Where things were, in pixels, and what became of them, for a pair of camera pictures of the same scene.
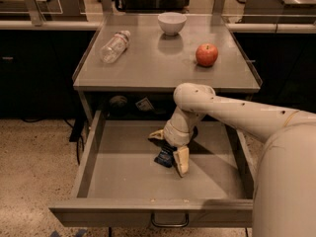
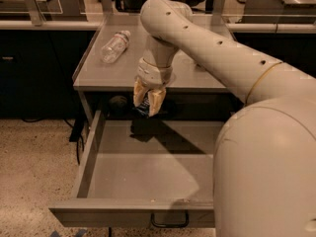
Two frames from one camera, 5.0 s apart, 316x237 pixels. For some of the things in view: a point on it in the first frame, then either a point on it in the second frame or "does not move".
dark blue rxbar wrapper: x=165 y=157 -> x=143 y=108
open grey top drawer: x=119 y=185 does not move
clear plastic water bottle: x=115 y=46 does not move
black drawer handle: x=171 y=225 does not move
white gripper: x=177 y=133 -> x=153 y=73
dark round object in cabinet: x=118 y=101 does not move
